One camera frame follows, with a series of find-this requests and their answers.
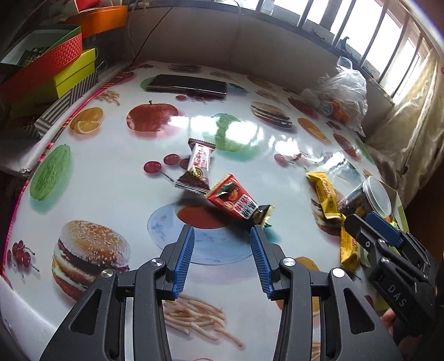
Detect striped box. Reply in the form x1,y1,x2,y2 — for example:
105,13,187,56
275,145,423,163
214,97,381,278
34,71,100,140

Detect black cable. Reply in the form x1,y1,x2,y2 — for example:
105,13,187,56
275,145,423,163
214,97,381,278
131,6,175,67

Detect person's right hand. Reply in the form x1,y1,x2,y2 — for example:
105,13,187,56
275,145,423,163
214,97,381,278
381,308,400,342

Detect red snack packet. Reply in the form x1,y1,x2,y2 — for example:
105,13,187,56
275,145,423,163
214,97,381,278
204,174,275,229

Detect yellow snack packet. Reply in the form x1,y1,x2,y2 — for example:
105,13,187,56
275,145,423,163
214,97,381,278
339,222,362,272
304,171,346,227

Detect black smartphone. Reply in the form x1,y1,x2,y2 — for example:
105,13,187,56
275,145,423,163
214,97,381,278
145,74,228,97

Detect food print tablecloth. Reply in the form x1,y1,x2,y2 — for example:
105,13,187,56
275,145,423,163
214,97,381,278
6,60,410,361

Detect barred window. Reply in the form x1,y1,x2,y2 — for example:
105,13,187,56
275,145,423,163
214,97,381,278
236,0,436,99

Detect yellow-green box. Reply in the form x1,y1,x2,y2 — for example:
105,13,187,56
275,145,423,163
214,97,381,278
10,47,98,105

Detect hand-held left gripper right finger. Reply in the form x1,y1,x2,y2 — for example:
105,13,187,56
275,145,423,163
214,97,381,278
250,225,405,361

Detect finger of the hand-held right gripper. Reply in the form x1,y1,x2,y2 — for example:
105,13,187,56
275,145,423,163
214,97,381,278
366,212,442,277
344,213,428,282

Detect white cable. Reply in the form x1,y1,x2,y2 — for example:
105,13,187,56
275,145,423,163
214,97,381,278
125,0,141,37

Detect clear plastic bag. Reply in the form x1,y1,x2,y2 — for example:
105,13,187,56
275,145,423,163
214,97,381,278
301,57,369,137

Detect red textured box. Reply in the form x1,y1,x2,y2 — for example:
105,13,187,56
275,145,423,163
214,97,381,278
0,24,84,102

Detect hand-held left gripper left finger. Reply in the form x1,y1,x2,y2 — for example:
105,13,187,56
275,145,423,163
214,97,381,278
40,225,195,361

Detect clear plastic jar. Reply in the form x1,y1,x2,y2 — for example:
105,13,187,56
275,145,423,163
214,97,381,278
337,175,393,220

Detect orange box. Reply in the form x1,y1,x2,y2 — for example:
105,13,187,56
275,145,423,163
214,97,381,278
65,5,130,38

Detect cream patterned curtain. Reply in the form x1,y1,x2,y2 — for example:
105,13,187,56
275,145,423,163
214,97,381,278
364,52,444,197

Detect white and brown snack packet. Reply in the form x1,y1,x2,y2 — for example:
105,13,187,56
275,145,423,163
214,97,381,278
174,138,217,194

